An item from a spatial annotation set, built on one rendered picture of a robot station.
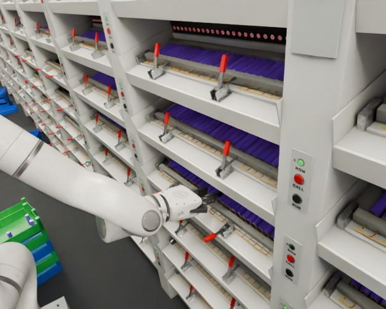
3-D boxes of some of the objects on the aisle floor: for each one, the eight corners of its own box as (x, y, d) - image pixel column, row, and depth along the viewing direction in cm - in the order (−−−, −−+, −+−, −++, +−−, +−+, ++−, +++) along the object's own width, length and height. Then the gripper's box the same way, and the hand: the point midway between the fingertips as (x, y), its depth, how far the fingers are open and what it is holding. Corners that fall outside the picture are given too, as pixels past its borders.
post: (113, 226, 203) (4, -136, 112) (108, 219, 210) (0, -128, 119) (140, 213, 213) (59, -131, 122) (133, 206, 219) (52, -124, 128)
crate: (9, 306, 158) (3, 297, 154) (-3, 284, 171) (-9, 274, 167) (63, 269, 175) (59, 260, 171) (49, 252, 188) (45, 243, 184)
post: (171, 298, 153) (57, -251, 62) (161, 286, 160) (46, -226, 68) (201, 276, 163) (143, -227, 71) (191, 265, 169) (125, -207, 78)
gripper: (141, 206, 86) (192, 193, 97) (174, 238, 74) (228, 219, 85) (143, 183, 83) (195, 171, 94) (176, 212, 71) (232, 195, 82)
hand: (205, 195), depth 88 cm, fingers open, 3 cm apart
